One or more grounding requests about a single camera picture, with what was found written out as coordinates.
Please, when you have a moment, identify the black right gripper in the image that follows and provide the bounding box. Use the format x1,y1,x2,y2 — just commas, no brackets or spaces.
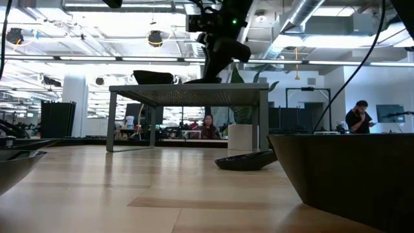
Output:
197,30,252,81

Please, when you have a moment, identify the large black shaped plate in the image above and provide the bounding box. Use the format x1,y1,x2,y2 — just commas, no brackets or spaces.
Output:
266,133,414,233

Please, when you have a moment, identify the grey metal shelf riser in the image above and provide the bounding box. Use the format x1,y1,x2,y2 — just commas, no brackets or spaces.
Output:
105,82,270,153

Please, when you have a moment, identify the green leafy plant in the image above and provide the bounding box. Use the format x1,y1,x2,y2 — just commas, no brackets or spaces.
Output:
230,64,281,126

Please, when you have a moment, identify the seated person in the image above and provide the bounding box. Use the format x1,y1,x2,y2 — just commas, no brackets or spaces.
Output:
198,113,222,140

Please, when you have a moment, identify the white cylindrical planter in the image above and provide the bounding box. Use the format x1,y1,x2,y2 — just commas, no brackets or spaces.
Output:
227,124,254,151

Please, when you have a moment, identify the long ceiling light bar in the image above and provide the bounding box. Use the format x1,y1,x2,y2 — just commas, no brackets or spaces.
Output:
0,55,414,67

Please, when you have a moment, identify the white column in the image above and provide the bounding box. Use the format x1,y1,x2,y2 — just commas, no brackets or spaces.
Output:
61,73,89,139

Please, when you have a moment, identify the standing person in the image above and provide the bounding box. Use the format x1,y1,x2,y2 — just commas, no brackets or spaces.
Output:
345,100,377,135

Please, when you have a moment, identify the black cabinet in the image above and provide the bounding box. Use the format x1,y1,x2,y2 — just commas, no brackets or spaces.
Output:
40,100,78,139

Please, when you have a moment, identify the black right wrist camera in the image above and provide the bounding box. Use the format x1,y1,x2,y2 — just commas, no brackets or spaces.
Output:
185,14,211,33

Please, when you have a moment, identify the yellow hanging cord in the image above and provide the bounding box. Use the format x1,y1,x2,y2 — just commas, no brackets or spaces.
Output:
292,47,301,81

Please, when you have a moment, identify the black table frame rail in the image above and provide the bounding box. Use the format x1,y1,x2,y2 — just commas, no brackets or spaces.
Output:
48,137,229,150

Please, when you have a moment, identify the black rectangular frame stand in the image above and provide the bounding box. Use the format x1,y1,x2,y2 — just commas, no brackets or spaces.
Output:
285,87,332,132

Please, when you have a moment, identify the silver round ventilation duct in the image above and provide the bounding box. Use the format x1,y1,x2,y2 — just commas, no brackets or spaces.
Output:
258,0,327,61

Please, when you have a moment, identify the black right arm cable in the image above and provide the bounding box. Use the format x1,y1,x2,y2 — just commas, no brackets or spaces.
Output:
311,0,387,134

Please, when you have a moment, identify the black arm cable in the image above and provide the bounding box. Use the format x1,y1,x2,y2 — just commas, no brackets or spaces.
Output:
311,0,387,134
0,0,13,80

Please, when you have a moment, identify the wall monitor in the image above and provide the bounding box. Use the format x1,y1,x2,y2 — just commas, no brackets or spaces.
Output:
375,104,406,124

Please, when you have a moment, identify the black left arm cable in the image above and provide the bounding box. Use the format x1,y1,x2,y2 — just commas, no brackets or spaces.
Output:
0,0,13,80

